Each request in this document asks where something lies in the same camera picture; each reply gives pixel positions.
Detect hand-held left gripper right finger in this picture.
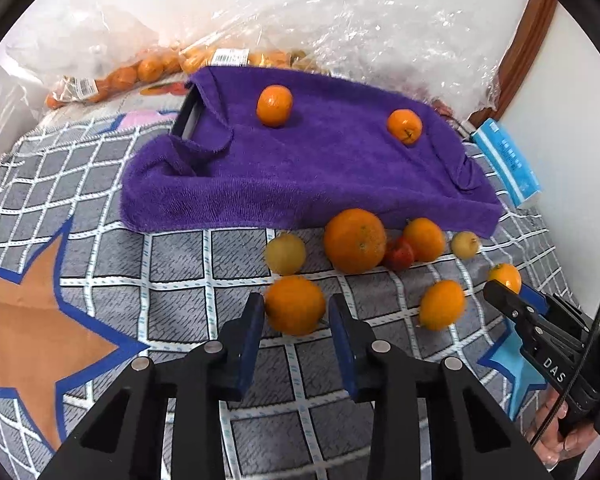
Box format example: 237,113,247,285
327,292,556,480

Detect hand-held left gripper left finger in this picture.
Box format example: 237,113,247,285
37,291,266,480

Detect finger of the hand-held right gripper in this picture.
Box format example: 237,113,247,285
482,280,548,347
520,284,593,332

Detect small orange kumquat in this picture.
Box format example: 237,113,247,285
487,263,523,295

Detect oval orange mandarin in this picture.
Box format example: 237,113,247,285
419,280,467,332

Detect small yellow fruit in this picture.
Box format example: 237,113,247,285
451,231,481,260

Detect yellow round fruit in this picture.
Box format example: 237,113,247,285
265,233,307,276

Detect large orange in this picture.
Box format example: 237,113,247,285
323,208,387,275

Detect black tray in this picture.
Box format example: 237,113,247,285
170,87,208,141

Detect person's right hand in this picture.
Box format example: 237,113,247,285
524,389,600,466

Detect red tomato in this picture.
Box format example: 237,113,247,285
382,237,416,271

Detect grey checked star blanket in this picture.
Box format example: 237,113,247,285
0,105,581,480

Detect blue tissue pack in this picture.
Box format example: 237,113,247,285
470,118,543,208

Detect purple towel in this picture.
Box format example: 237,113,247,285
119,66,505,238

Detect bag of cherry tomatoes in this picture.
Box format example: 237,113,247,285
420,85,468,126

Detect labelled plastic bag of oranges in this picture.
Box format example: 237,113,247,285
180,45,326,76

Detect plastic bag of mandarins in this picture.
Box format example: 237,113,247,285
45,52,186,111

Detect large clear plastic bag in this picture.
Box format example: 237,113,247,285
205,0,511,121

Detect crumpled white plastic bag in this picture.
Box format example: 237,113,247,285
0,0,161,91

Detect brown wooden door frame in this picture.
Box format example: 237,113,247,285
467,0,558,128

